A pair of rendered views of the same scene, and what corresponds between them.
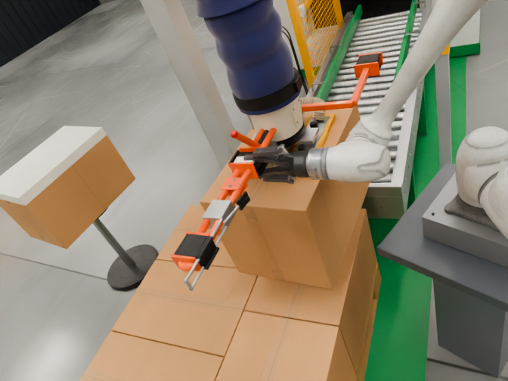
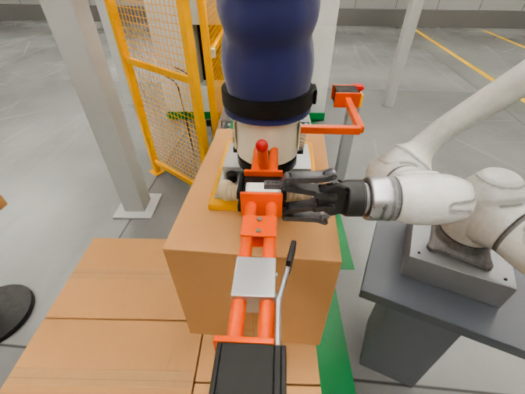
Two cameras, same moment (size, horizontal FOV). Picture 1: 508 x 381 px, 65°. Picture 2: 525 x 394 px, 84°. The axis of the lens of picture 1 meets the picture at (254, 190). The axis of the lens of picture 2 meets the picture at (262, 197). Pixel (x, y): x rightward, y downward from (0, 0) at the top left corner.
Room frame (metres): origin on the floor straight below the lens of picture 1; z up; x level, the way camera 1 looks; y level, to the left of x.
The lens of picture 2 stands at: (0.64, 0.25, 1.58)
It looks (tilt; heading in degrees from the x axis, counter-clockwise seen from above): 40 degrees down; 325
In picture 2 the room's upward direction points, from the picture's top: straight up
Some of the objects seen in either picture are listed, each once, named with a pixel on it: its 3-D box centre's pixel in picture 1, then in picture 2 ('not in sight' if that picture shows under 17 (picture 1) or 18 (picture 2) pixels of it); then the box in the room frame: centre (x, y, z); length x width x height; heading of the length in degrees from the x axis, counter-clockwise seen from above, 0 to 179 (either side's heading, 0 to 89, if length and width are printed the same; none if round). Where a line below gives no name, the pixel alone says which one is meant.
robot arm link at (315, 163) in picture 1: (319, 163); (376, 198); (0.88, -0.20, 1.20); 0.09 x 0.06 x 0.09; 144
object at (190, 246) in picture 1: (193, 251); (241, 382); (0.76, 0.20, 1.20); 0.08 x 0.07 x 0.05; 142
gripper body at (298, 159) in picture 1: (295, 164); (340, 198); (0.93, -0.14, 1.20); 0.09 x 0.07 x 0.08; 54
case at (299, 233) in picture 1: (295, 188); (262, 223); (1.22, -0.16, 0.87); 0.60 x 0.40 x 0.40; 140
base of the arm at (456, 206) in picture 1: (488, 193); (462, 231); (0.81, -0.67, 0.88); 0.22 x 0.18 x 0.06; 117
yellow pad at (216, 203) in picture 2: not in sight; (235, 166); (1.28, -0.10, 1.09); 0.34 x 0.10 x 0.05; 142
